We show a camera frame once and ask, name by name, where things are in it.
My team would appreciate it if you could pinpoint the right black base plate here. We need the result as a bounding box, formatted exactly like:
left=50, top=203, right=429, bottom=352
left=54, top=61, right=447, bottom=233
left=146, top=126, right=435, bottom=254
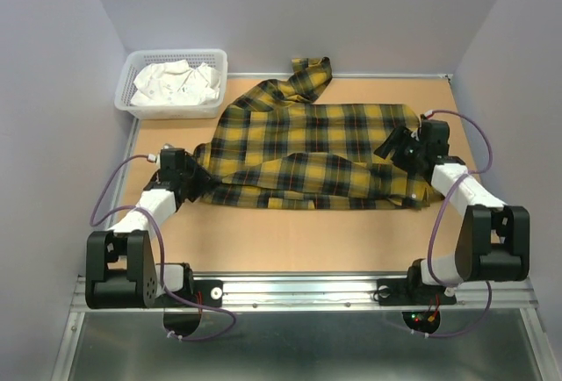
left=374, top=277, right=457, bottom=306

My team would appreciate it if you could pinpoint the yellow plaid long sleeve shirt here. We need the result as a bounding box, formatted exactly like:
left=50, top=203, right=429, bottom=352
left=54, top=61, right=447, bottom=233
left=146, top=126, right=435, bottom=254
left=193, top=57, right=442, bottom=211

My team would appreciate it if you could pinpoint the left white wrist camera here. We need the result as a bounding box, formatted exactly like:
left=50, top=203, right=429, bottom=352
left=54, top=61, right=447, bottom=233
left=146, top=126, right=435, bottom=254
left=146, top=143, right=174, bottom=166

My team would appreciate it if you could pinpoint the aluminium mounting rail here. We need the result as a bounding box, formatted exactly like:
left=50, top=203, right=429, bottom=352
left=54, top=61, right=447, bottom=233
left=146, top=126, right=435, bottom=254
left=70, top=272, right=538, bottom=313

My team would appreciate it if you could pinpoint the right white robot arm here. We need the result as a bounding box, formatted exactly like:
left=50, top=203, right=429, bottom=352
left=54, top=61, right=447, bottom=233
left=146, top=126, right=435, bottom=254
left=375, top=119, right=530, bottom=306

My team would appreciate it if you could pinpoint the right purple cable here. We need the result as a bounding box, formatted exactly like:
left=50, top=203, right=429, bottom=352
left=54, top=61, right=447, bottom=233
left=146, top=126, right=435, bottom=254
left=410, top=109, right=494, bottom=339

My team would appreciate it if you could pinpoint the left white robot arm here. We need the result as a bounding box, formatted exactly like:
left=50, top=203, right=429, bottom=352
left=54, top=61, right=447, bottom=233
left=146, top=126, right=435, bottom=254
left=85, top=146, right=220, bottom=309

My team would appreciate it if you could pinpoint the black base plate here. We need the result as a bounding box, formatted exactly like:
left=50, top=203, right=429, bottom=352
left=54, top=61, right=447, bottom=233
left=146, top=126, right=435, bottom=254
left=374, top=277, right=457, bottom=306
left=153, top=279, right=224, bottom=308

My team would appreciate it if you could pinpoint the white perforated plastic basket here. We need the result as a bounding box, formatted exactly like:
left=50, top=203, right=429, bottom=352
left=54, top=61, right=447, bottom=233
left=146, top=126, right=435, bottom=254
left=114, top=48, right=227, bottom=119

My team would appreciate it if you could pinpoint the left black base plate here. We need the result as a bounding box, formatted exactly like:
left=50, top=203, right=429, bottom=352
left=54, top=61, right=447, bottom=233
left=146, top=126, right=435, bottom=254
left=153, top=279, right=224, bottom=308

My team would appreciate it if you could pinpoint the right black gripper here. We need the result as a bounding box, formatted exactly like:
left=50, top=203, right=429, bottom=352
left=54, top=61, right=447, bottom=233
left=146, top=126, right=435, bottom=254
left=371, top=124, right=426, bottom=176

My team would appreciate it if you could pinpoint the white long sleeve shirt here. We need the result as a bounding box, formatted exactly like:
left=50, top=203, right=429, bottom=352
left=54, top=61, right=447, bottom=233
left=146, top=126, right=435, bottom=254
left=131, top=60, right=221, bottom=107

